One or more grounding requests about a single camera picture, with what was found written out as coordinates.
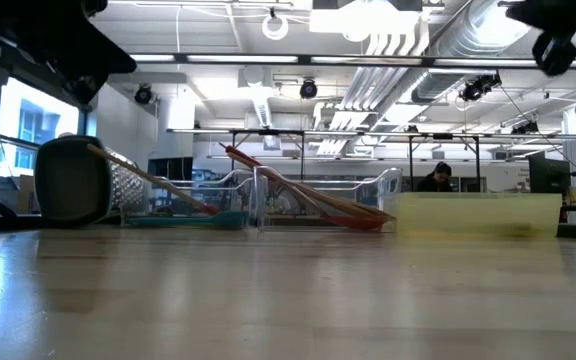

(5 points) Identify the red slotted spoon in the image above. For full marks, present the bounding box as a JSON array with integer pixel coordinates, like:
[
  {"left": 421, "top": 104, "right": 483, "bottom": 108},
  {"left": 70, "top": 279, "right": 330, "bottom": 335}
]
[{"left": 219, "top": 143, "right": 388, "bottom": 232}]

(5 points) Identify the red spatula wooden handle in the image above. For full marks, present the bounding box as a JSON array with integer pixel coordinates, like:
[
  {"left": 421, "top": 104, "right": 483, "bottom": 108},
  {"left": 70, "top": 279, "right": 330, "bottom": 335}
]
[{"left": 86, "top": 143, "right": 222, "bottom": 217}]

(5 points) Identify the black framed workbench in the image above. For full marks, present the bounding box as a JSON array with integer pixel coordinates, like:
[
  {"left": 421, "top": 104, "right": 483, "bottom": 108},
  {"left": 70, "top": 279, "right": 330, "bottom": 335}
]
[{"left": 230, "top": 128, "right": 482, "bottom": 194}]

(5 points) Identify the long overhead light bar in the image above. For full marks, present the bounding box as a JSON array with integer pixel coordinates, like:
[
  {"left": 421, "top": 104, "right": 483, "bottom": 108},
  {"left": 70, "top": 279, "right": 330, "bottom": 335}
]
[{"left": 127, "top": 51, "right": 576, "bottom": 70}]

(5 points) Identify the person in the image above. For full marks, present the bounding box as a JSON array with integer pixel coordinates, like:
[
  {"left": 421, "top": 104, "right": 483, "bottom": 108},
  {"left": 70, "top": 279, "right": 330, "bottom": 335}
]
[{"left": 415, "top": 161, "right": 454, "bottom": 194}]

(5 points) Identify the yellow plastic bin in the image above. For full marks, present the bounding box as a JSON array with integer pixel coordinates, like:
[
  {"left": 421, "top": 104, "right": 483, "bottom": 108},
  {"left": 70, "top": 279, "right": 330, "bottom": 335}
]
[{"left": 394, "top": 192, "right": 563, "bottom": 239}]

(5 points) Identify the black ceiling-mounted device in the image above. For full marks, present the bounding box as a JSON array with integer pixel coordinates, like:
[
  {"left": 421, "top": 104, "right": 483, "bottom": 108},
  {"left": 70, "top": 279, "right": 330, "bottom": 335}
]
[{"left": 460, "top": 72, "right": 503, "bottom": 103}]

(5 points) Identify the large window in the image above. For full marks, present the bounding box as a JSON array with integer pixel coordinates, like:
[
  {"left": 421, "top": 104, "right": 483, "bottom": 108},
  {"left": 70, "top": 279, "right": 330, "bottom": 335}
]
[{"left": 0, "top": 74, "right": 87, "bottom": 176}]

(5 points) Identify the black computer monitor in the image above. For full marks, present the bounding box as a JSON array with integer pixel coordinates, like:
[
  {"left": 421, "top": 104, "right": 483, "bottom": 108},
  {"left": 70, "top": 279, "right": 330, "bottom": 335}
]
[{"left": 527, "top": 152, "right": 573, "bottom": 197}]

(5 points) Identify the black dome camera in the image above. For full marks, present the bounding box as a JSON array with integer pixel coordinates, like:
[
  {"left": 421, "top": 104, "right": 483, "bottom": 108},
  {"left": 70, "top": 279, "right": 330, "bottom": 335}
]
[
  {"left": 299, "top": 78, "right": 319, "bottom": 100},
  {"left": 133, "top": 83, "right": 154, "bottom": 106}
]

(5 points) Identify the white ring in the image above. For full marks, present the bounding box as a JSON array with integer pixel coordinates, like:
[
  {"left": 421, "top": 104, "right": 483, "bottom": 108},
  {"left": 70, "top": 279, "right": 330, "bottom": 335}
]
[{"left": 261, "top": 13, "right": 290, "bottom": 41}]

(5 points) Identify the steel box grater teal handle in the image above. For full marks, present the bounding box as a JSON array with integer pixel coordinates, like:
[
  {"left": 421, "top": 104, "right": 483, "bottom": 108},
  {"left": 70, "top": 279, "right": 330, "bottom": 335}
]
[{"left": 34, "top": 134, "right": 148, "bottom": 229}]

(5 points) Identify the silver ventilation duct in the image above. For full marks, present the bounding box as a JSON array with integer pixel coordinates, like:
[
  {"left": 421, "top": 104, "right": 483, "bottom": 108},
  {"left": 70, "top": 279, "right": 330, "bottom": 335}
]
[{"left": 412, "top": 0, "right": 534, "bottom": 101}]

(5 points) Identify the black aluminium table frame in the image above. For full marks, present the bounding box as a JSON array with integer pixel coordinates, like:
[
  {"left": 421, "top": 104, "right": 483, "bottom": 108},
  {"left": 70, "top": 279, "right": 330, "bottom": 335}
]
[{"left": 0, "top": 213, "right": 576, "bottom": 241}]

